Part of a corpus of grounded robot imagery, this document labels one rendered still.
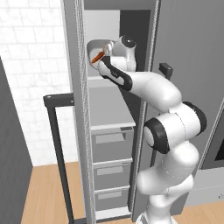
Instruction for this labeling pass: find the grey oven with dark window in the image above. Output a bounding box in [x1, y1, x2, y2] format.
[200, 98, 224, 171]

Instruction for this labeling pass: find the grey freezer cabinet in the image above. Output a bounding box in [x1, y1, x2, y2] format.
[83, 0, 161, 222]

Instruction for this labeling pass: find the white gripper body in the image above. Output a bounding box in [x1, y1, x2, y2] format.
[101, 40, 116, 57]

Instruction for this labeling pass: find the grey fridge door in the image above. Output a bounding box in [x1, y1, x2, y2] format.
[131, 0, 224, 222]

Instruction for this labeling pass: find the dark grey tall cabinet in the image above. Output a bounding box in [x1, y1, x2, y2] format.
[0, 57, 34, 224]

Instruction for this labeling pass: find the small grey freezer drawer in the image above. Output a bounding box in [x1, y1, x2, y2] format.
[94, 185, 131, 212]

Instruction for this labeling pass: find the grey freezer door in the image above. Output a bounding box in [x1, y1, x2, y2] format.
[59, 0, 97, 224]

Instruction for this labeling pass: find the medium grey freezer drawer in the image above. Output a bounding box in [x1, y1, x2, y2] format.
[93, 158, 134, 191]

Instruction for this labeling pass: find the grey freezer rack shelf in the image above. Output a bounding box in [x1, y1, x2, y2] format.
[87, 75, 137, 131]

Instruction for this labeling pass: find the large grey freezer drawer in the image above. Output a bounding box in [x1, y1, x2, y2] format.
[90, 126, 136, 164]

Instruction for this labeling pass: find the orange carrot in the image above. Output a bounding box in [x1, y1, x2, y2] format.
[90, 51, 105, 65]

